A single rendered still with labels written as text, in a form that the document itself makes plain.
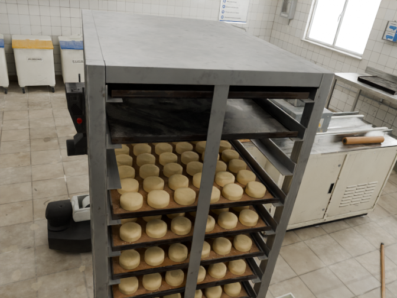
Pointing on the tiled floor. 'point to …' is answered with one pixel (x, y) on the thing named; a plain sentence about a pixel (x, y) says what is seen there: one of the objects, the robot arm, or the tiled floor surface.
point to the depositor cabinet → (338, 181)
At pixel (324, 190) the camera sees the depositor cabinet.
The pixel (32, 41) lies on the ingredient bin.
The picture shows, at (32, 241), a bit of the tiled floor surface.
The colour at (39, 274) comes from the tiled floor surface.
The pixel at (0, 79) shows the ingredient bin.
